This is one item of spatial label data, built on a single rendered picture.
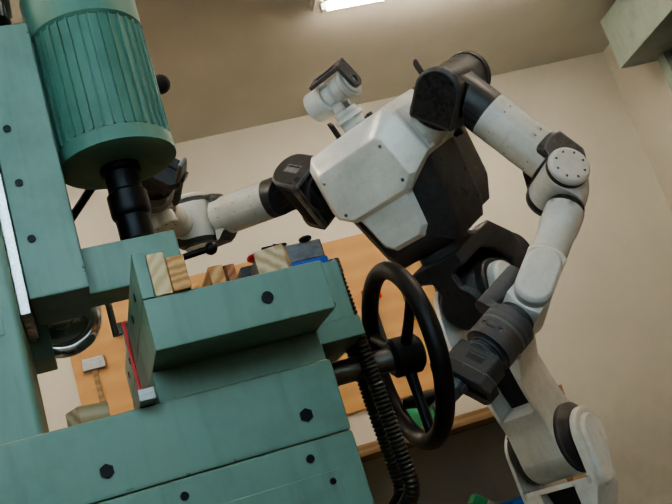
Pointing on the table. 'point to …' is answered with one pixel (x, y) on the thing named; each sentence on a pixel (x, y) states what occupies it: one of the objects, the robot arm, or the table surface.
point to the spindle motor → (98, 87)
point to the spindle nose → (127, 198)
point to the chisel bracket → (108, 262)
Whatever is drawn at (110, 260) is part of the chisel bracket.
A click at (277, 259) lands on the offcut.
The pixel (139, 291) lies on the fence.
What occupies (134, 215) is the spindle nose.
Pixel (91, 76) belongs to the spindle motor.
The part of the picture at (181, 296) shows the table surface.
